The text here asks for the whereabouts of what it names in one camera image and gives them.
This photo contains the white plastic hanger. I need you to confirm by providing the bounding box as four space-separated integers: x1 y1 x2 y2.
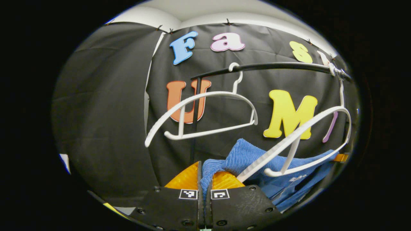
236 75 352 183
144 63 258 148

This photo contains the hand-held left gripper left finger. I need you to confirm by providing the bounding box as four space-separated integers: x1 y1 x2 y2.
128 161 205 231

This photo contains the black clothes rack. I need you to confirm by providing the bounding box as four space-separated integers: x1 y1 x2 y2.
189 62 352 164

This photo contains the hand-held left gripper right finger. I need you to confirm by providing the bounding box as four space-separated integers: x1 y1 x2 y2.
205 171 283 231

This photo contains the blue corduroy jacket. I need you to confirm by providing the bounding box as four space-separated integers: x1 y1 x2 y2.
200 139 339 212

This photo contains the clear tape wrap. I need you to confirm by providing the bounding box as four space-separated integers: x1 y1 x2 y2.
328 63 352 82

